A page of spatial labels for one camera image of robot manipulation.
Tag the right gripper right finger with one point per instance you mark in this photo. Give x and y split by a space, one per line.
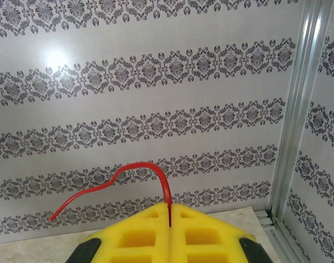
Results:
210 241

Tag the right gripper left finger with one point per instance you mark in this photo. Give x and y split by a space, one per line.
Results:
134 241

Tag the aluminium side rail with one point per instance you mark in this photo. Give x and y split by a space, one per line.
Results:
276 238

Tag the aluminium corner post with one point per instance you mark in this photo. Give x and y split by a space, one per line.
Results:
298 109

